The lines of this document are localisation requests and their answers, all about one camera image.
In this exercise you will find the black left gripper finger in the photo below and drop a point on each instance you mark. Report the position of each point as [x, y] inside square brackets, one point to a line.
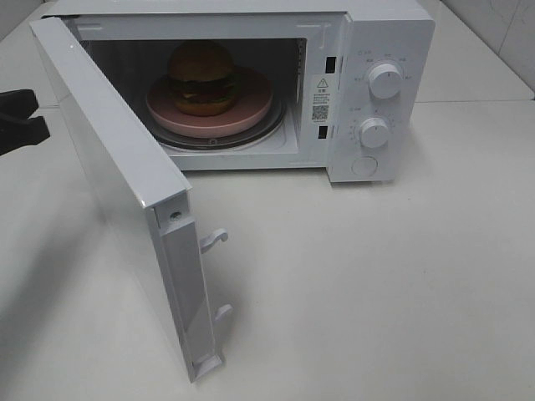
[17, 133]
[18, 104]

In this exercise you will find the white microwave door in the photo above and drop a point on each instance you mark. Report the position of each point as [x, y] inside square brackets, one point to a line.
[142, 196]

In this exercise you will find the burger with sesame-free bun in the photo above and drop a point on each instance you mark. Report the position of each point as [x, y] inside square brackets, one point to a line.
[202, 78]

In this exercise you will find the pink round plate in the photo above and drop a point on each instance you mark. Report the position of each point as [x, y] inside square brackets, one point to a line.
[244, 100]

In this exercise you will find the round white door release button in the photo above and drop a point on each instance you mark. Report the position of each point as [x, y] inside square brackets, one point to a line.
[365, 166]

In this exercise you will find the glass microwave turntable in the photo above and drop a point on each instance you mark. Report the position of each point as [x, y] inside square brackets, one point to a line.
[264, 128]

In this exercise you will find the white warning label sticker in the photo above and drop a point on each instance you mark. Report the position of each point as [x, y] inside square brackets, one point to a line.
[321, 96]

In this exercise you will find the white microwave oven body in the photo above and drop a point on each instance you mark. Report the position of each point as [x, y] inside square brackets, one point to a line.
[287, 42]

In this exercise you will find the lower white microwave knob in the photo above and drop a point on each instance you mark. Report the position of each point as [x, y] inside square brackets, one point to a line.
[374, 133]

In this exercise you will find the white microwave knob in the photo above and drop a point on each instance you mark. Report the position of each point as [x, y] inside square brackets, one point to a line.
[374, 133]
[385, 80]

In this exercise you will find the upper white microwave knob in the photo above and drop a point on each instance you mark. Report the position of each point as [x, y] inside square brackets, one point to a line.
[385, 80]

